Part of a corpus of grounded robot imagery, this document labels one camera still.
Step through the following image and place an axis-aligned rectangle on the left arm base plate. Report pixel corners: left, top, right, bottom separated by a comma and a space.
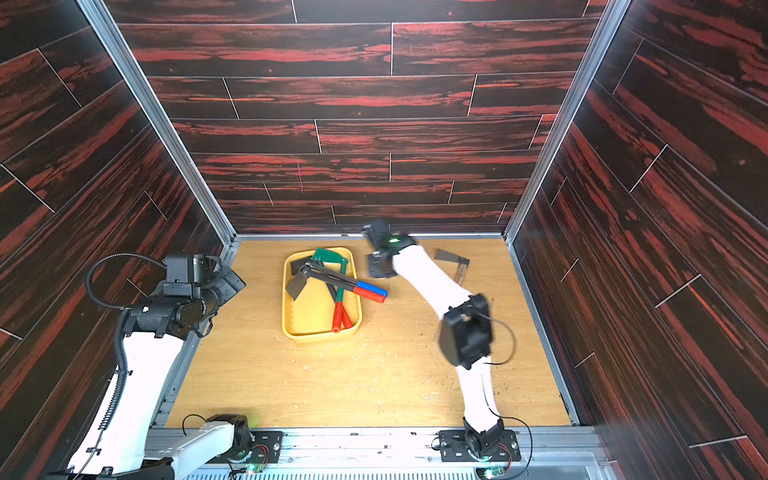
207, 429, 285, 466

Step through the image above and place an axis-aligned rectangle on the dark hoe red grip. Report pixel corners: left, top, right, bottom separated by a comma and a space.
284, 268, 388, 304

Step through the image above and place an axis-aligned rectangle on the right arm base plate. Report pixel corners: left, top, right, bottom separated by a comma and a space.
432, 429, 522, 463

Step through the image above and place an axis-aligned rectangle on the yellow plastic storage tray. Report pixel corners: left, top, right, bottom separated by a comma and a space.
281, 249, 363, 343

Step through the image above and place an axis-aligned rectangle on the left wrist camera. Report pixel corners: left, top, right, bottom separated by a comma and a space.
161, 253, 212, 300

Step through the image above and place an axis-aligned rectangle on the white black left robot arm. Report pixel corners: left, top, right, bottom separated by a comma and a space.
46, 253, 255, 479

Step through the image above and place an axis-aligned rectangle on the green hoe red grip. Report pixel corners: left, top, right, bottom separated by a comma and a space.
311, 248, 352, 333

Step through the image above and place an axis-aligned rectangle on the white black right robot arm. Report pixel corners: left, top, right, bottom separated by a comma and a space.
362, 219, 505, 460

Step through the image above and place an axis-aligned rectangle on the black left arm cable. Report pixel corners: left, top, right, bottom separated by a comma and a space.
65, 253, 169, 480

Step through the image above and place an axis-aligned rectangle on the black hoe red grip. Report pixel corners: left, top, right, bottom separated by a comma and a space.
286, 249, 353, 333

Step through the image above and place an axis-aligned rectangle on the wooden handle hoe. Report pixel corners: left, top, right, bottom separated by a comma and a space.
434, 249, 470, 285

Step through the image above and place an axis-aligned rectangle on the steel hoe blue grip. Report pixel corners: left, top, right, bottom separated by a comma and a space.
290, 263, 389, 298

